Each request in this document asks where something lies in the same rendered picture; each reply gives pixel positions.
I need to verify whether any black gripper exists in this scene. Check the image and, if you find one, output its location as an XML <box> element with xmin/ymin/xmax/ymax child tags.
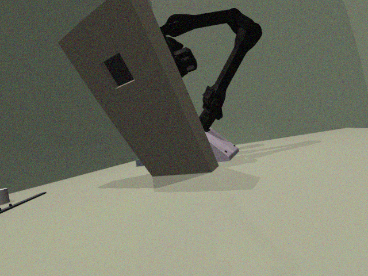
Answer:
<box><xmin>168</xmin><ymin>46</ymin><xmax>197</xmax><ymax>77</ymax></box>

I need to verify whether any dark grey flat bar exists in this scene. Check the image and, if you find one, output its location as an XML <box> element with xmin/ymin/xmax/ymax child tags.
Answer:
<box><xmin>0</xmin><ymin>192</ymin><xmax>47</xmax><ymax>214</ymax></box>

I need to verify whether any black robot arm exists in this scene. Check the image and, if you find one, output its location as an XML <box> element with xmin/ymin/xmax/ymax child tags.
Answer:
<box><xmin>160</xmin><ymin>8</ymin><xmax>262</xmax><ymax>132</ymax></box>

